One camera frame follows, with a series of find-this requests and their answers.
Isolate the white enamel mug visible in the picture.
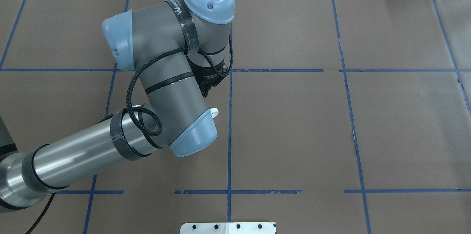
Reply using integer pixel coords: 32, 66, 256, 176
209, 107, 219, 118

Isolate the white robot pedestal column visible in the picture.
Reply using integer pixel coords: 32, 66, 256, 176
179, 221, 277, 234

